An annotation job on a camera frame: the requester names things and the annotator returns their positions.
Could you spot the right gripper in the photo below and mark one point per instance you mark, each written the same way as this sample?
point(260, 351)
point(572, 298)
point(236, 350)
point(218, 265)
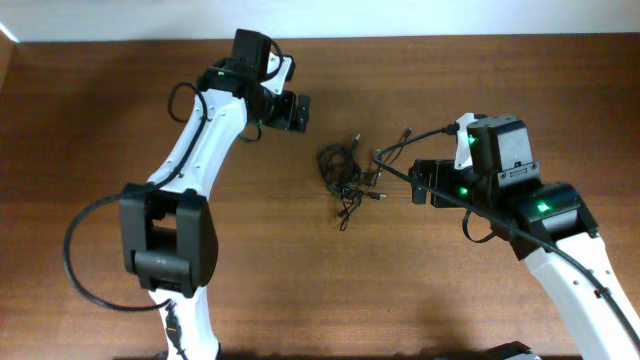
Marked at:
point(419, 181)

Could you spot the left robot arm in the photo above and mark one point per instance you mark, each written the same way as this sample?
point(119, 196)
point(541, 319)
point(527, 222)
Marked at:
point(169, 239)

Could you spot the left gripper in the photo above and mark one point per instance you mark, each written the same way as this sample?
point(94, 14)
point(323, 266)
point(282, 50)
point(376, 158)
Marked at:
point(301, 113)

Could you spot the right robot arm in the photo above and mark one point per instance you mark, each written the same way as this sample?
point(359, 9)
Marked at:
point(549, 227)

